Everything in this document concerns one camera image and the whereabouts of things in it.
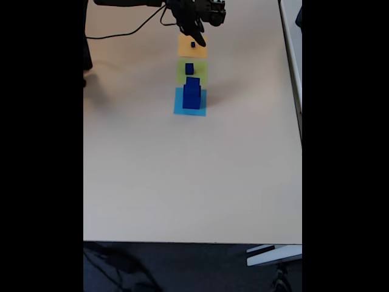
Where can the small blue cube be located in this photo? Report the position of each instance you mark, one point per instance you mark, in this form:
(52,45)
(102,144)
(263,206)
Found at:
(189,69)

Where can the medium blue cube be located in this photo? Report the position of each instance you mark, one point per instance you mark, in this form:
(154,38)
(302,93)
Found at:
(192,85)

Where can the orange paper square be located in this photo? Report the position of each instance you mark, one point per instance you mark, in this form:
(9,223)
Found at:
(185,50)

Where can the green paper square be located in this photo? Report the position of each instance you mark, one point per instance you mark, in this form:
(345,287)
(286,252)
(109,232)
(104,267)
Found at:
(202,73)

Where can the light blue paper square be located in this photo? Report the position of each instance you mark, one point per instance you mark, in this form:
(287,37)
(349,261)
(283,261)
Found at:
(194,112)

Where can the large blue cube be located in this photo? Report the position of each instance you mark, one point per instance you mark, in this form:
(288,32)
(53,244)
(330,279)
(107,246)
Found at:
(191,103)

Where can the white neighbouring desk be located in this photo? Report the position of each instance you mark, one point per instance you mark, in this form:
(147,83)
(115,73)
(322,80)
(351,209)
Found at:
(293,45)

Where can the dark object on desk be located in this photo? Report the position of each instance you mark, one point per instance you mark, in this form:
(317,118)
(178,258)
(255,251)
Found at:
(299,16)

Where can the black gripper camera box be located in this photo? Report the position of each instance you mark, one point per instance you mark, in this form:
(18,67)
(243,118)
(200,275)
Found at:
(215,13)

